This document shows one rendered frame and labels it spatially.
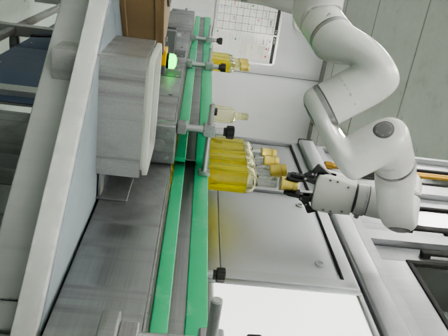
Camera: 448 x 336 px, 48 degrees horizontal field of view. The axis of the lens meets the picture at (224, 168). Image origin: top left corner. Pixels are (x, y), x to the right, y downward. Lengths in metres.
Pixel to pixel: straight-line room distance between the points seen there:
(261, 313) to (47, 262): 0.47
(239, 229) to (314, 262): 0.21
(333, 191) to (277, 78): 6.10
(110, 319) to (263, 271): 0.65
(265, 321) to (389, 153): 0.39
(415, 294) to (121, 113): 0.81
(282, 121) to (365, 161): 6.57
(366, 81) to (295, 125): 6.64
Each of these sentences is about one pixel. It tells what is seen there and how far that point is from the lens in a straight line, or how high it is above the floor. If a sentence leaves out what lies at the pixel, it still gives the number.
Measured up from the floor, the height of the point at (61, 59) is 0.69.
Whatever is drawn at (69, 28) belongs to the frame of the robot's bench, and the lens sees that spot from 0.97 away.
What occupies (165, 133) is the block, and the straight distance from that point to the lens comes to 1.11.
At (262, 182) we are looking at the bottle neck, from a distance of 1.25.
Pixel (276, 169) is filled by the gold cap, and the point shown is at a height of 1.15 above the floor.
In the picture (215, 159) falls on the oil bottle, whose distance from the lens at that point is 1.28.
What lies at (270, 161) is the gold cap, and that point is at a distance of 1.36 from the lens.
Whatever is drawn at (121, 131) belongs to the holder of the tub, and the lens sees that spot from 0.91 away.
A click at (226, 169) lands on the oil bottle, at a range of 1.23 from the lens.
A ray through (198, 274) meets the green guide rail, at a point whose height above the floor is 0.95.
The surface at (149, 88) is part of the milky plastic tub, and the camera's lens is 0.88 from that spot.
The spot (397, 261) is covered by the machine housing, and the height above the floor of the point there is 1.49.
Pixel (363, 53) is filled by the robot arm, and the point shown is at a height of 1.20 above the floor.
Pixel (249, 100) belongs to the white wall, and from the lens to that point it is 7.36.
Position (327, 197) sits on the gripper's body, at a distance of 1.26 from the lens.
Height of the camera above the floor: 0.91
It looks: 5 degrees up
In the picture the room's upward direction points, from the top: 96 degrees clockwise
